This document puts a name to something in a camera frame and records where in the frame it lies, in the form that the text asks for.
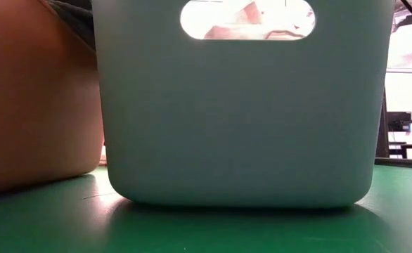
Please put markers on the teal plastic basket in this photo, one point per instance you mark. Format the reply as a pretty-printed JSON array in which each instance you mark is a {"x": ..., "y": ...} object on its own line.
[{"x": 244, "y": 123}]

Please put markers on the dark grey towel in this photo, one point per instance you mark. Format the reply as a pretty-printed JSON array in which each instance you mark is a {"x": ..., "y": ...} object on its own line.
[{"x": 76, "y": 17}]

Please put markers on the orange plastic basket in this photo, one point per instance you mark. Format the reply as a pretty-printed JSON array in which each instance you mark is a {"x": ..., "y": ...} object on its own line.
[{"x": 33, "y": 105}]

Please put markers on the black partition panel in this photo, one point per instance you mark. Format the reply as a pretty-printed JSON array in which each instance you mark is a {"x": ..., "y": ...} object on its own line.
[{"x": 382, "y": 133}]

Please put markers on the black background monitor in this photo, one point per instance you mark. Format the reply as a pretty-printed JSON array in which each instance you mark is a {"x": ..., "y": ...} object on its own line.
[{"x": 398, "y": 121}]

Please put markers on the black low bench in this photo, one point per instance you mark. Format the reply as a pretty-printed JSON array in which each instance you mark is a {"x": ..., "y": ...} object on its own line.
[{"x": 408, "y": 147}]

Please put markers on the black overhead fixture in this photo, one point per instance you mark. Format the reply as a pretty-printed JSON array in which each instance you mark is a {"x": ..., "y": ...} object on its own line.
[{"x": 406, "y": 20}]

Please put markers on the black table frame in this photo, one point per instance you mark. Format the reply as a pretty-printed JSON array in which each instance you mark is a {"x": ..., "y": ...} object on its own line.
[{"x": 403, "y": 162}]

